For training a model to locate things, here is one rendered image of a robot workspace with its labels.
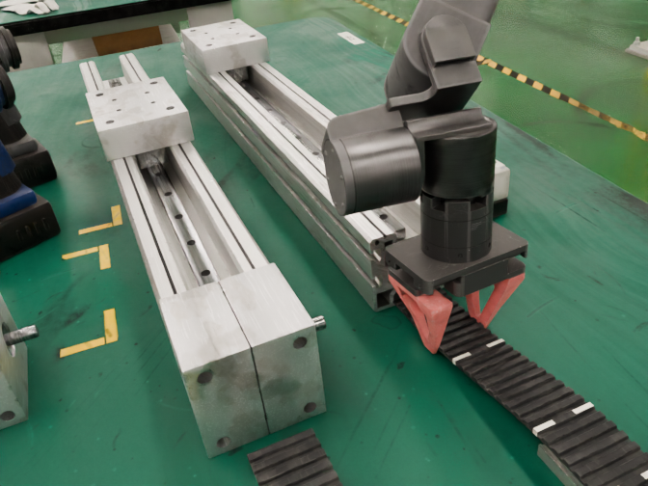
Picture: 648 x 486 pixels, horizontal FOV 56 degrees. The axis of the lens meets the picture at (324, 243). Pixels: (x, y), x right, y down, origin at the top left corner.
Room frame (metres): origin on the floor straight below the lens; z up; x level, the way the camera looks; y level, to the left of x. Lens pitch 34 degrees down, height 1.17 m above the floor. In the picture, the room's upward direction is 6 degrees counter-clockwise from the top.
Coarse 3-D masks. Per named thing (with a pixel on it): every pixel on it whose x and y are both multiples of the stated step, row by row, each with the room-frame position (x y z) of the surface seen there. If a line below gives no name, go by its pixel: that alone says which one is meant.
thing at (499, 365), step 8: (512, 352) 0.36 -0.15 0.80; (520, 352) 0.36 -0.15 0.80; (496, 360) 0.35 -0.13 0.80; (504, 360) 0.35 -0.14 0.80; (512, 360) 0.35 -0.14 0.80; (520, 360) 0.35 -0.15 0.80; (528, 360) 0.35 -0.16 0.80; (472, 368) 0.35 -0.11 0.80; (480, 368) 0.35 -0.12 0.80; (488, 368) 0.35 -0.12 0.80; (496, 368) 0.34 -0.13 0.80; (504, 368) 0.34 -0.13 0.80; (512, 368) 0.34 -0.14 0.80; (472, 376) 0.34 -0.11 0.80; (480, 376) 0.34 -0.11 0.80; (488, 376) 0.34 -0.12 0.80
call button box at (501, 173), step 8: (496, 160) 0.63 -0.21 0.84; (496, 168) 0.61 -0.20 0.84; (504, 168) 0.60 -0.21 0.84; (496, 176) 0.60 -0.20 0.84; (504, 176) 0.60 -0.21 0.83; (496, 184) 0.60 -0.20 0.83; (504, 184) 0.60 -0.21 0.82; (496, 192) 0.60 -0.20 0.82; (504, 192) 0.60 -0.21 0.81; (496, 200) 0.60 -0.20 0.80; (504, 200) 0.60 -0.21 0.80; (496, 208) 0.60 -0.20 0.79; (504, 208) 0.60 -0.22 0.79; (496, 216) 0.60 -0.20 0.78
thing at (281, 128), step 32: (192, 64) 1.14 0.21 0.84; (256, 64) 1.02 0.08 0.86; (224, 96) 0.92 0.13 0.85; (256, 96) 0.94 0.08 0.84; (288, 96) 0.85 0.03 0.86; (256, 128) 0.76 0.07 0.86; (288, 128) 0.79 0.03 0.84; (320, 128) 0.74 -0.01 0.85; (256, 160) 0.79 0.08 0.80; (288, 160) 0.65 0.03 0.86; (320, 160) 0.68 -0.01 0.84; (288, 192) 0.66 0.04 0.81; (320, 192) 0.56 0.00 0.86; (320, 224) 0.57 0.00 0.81; (352, 224) 0.49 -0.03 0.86; (384, 224) 0.48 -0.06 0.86; (416, 224) 0.52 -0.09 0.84; (352, 256) 0.49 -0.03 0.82; (384, 256) 0.46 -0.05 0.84; (384, 288) 0.46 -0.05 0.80
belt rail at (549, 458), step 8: (544, 448) 0.27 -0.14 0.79; (544, 456) 0.27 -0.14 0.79; (552, 456) 0.26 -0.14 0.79; (552, 464) 0.26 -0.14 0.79; (560, 464) 0.26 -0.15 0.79; (560, 472) 0.25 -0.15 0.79; (568, 472) 0.25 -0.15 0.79; (560, 480) 0.25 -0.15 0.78; (568, 480) 0.25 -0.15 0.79; (576, 480) 0.24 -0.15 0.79
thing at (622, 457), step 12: (624, 444) 0.25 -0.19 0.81; (636, 444) 0.25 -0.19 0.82; (600, 456) 0.24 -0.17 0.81; (612, 456) 0.24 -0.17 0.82; (624, 456) 0.24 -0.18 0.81; (636, 456) 0.24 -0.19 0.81; (576, 468) 0.24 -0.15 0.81; (588, 468) 0.23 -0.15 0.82; (600, 468) 0.23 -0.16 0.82; (612, 468) 0.23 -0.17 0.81; (624, 468) 0.23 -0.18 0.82; (636, 468) 0.23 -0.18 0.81; (588, 480) 0.23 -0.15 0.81; (600, 480) 0.23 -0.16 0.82; (612, 480) 0.23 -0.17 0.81
